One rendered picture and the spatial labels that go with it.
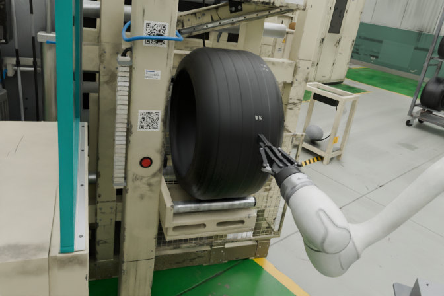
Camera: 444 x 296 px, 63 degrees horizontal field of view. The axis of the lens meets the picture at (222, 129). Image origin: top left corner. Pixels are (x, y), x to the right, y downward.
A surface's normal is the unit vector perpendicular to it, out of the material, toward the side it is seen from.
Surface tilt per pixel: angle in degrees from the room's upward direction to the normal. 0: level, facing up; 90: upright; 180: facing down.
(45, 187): 0
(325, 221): 38
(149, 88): 90
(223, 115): 66
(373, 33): 90
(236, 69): 29
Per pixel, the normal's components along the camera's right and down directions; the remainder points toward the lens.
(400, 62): -0.74, 0.14
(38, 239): 0.14, -0.93
